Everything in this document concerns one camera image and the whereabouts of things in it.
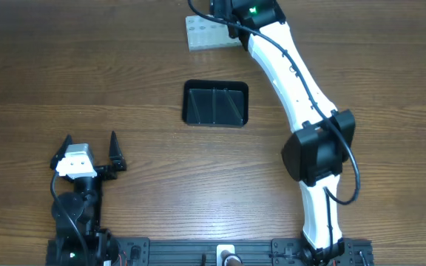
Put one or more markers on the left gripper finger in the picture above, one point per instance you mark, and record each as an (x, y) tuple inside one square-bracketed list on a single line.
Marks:
[(116, 153), (59, 153)]

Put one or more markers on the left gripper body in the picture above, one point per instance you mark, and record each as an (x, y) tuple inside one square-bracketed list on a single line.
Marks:
[(107, 171)]

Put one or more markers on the clear test tube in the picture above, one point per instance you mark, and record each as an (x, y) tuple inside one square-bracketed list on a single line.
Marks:
[(194, 107), (213, 107), (234, 105)]

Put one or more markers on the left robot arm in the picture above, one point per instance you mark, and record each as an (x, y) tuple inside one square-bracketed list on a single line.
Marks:
[(70, 210)]

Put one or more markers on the black tray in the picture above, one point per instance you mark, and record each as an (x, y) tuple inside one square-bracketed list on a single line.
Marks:
[(205, 107)]

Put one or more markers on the white test tube rack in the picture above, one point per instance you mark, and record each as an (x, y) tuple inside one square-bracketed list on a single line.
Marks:
[(205, 37)]

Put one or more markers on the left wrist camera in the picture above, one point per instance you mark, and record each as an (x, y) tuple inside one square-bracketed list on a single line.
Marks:
[(76, 162)]

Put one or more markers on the mounting rail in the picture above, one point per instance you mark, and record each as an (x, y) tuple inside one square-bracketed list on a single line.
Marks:
[(183, 253)]

